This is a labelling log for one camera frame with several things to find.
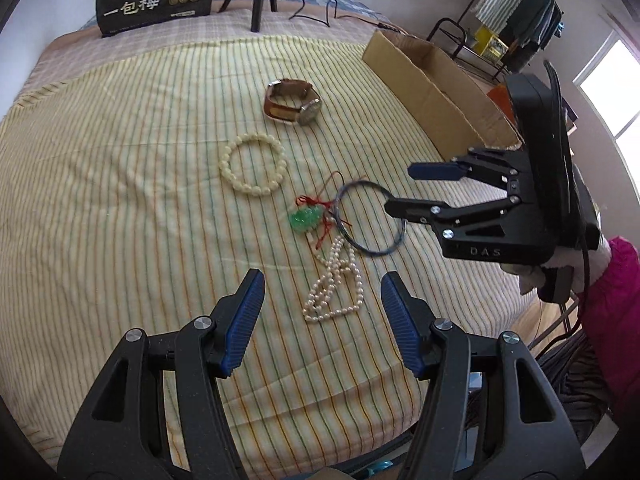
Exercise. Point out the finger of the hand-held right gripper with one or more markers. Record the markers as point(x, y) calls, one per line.
point(415, 208)
point(435, 171)

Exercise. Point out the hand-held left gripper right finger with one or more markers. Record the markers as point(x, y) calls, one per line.
point(400, 315)

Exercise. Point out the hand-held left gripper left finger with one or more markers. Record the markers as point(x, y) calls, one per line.
point(245, 315)

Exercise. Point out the person's right hand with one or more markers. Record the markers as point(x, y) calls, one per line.
point(527, 276)

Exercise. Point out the orange box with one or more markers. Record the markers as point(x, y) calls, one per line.
point(501, 102)

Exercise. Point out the open cardboard box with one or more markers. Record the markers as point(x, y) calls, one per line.
point(430, 91)

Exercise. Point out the window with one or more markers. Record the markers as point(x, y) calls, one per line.
point(607, 90)

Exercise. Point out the yellow box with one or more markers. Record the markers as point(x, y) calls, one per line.
point(490, 42)

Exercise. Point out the dark hanging clothes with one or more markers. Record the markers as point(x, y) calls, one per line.
point(532, 15)

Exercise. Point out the brown leather wristwatch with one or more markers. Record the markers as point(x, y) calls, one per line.
point(287, 111)

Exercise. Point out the yellow striped bed sheet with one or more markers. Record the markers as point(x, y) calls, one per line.
point(125, 210)

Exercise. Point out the dark striped pants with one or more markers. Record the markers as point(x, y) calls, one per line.
point(575, 385)

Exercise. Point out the black metal shelf frame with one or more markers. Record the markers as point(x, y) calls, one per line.
point(445, 25)

